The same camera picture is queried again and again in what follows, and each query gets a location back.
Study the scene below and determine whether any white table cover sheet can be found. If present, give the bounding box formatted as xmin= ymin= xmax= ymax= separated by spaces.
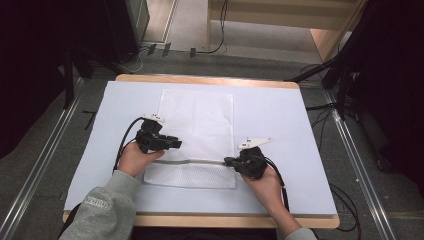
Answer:
xmin=63 ymin=80 xmax=338 ymax=216

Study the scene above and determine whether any white mesh laundry bag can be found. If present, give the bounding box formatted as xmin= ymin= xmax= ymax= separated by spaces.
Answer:
xmin=143 ymin=89 xmax=237 ymax=190

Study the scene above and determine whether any black hanging cable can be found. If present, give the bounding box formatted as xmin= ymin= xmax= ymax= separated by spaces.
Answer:
xmin=195 ymin=0 xmax=230 ymax=55

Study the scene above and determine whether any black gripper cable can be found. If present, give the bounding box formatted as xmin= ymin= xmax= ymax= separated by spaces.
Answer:
xmin=264 ymin=156 xmax=291 ymax=213
xmin=112 ymin=116 xmax=146 ymax=173

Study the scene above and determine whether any black floor cable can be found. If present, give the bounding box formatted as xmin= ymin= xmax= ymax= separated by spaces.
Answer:
xmin=304 ymin=102 xmax=336 ymax=152
xmin=329 ymin=182 xmax=363 ymax=233

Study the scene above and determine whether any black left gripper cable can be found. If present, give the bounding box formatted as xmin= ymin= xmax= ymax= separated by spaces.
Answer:
xmin=112 ymin=116 xmax=146 ymax=173

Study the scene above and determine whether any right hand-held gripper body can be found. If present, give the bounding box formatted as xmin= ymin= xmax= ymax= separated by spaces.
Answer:
xmin=233 ymin=136 xmax=272 ymax=180

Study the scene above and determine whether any person's left hand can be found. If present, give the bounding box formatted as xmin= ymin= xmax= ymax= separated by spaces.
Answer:
xmin=117 ymin=141 xmax=166 ymax=178

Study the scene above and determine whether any wooden table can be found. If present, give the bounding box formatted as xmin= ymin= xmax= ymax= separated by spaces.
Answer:
xmin=62 ymin=73 xmax=341 ymax=230

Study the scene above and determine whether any black metal stand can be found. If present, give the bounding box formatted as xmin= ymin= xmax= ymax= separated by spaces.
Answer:
xmin=284 ymin=54 xmax=354 ymax=122
xmin=62 ymin=46 xmax=76 ymax=110

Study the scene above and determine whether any aluminium floor rail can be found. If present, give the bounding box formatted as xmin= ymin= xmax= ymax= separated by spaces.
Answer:
xmin=0 ymin=75 xmax=85 ymax=240
xmin=323 ymin=89 xmax=398 ymax=240

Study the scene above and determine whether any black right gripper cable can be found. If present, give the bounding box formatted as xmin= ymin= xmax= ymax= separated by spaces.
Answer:
xmin=264 ymin=156 xmax=291 ymax=213

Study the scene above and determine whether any dark curtain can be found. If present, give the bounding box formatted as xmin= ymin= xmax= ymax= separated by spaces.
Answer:
xmin=0 ymin=0 xmax=141 ymax=160
xmin=333 ymin=0 xmax=424 ymax=198

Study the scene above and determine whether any person's right hand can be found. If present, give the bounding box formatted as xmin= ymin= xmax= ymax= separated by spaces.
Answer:
xmin=240 ymin=164 xmax=285 ymax=208

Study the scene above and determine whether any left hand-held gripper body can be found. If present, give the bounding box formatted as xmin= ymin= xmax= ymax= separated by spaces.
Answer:
xmin=134 ymin=113 xmax=168 ymax=155

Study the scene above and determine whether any light wooden shelf unit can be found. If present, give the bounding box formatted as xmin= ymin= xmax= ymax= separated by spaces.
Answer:
xmin=205 ymin=0 xmax=369 ymax=63

